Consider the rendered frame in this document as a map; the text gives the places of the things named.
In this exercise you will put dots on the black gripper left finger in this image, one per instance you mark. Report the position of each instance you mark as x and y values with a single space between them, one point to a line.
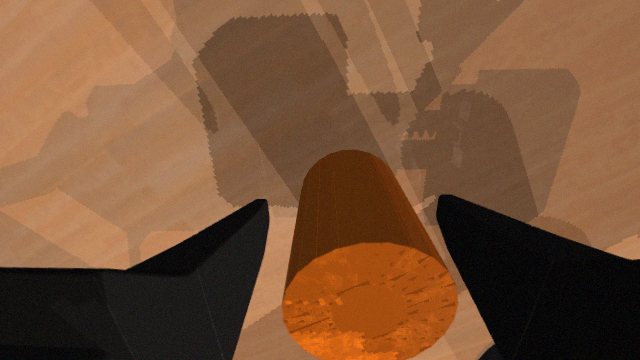
186 303

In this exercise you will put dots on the orange cylinder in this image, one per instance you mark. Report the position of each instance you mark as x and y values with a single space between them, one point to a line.
364 279

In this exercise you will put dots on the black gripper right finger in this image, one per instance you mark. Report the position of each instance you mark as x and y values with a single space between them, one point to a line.
542 296

